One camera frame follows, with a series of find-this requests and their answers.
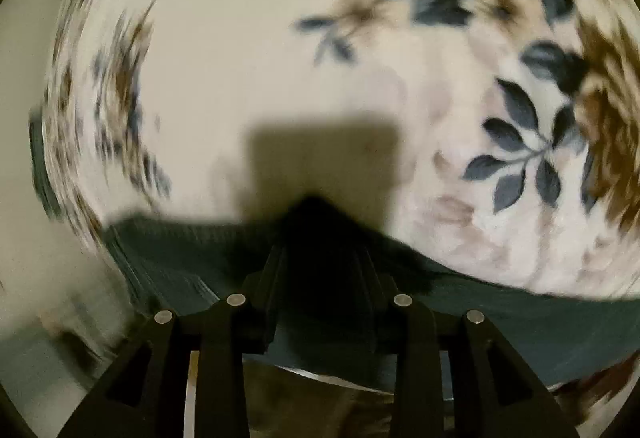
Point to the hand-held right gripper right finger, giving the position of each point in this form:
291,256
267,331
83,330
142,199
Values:
417,343

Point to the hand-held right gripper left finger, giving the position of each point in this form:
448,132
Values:
225,343

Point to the dark denim pants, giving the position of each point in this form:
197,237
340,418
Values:
500,318

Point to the floral bedsheet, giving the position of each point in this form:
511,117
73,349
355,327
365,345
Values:
300,68

